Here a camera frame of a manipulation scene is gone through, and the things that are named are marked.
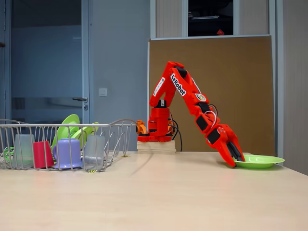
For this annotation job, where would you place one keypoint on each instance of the brown partition board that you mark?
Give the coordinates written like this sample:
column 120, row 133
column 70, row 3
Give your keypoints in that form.
column 247, row 72

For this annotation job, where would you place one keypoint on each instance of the grey translucent plastic cup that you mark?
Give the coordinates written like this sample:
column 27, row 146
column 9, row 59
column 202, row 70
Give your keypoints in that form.
column 93, row 151
column 22, row 149

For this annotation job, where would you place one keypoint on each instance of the yellow green tape piece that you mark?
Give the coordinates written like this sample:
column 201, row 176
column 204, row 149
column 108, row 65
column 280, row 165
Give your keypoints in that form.
column 125, row 156

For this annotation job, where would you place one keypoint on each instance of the wooden base block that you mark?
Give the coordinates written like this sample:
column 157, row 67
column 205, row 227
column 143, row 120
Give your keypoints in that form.
column 156, row 147

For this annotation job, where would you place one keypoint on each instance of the green plastic plate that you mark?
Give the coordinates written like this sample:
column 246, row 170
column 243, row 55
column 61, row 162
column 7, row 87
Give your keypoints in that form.
column 69, row 120
column 87, row 131
column 260, row 162

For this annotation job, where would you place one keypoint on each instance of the red plastic cup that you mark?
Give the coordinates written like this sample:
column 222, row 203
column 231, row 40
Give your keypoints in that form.
column 43, row 156

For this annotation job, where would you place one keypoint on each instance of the red gripper with motor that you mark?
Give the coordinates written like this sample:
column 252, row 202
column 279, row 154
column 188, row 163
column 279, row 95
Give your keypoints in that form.
column 224, row 140

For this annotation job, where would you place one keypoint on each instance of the purple plastic mug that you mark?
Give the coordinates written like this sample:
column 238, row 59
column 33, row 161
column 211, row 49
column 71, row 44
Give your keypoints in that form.
column 68, row 154

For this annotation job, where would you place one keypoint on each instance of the yellow black striped tape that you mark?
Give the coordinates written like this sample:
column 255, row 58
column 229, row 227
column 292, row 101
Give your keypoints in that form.
column 92, row 171

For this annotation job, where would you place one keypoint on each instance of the white light switch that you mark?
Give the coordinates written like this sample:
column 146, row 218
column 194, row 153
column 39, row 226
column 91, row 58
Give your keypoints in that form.
column 103, row 92

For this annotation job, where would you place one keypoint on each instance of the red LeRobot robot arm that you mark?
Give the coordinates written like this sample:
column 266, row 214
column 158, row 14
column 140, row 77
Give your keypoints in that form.
column 190, row 96

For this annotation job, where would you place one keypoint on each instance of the blue glazed door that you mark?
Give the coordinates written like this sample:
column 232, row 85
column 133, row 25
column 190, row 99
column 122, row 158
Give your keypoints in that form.
column 48, row 48

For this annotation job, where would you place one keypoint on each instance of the orange clamp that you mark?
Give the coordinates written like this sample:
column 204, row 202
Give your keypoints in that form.
column 140, row 127

